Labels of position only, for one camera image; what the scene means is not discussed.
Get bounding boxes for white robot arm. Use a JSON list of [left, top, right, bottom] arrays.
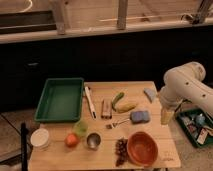
[[158, 62, 213, 125]]

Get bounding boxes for black chair post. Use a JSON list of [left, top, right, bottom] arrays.
[[21, 123, 28, 171]]

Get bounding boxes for green pepper toy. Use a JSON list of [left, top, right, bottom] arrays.
[[112, 92, 124, 111]]

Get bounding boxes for green plastic cup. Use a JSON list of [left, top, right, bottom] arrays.
[[73, 121, 88, 137]]

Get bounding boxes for white lidded container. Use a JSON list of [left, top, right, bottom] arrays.
[[30, 128, 50, 149]]

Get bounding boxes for orange tomato toy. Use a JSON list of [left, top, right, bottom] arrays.
[[65, 133, 79, 147]]

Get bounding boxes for green bin with items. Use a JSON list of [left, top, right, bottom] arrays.
[[176, 108, 213, 148]]

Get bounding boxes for green plastic tray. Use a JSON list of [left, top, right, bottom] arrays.
[[35, 78, 84, 123]]

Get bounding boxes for small steel cup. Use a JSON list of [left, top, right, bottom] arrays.
[[87, 133, 101, 149]]

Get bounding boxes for orange bowl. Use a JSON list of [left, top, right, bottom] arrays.
[[127, 132, 158, 167]]

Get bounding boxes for blue sponge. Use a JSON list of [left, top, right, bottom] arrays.
[[130, 111, 150, 123]]

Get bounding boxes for grey blue wedge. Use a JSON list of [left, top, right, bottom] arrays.
[[144, 88, 157, 103]]

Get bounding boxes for purple grape bunch toy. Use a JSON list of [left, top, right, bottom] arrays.
[[115, 138, 128, 166]]

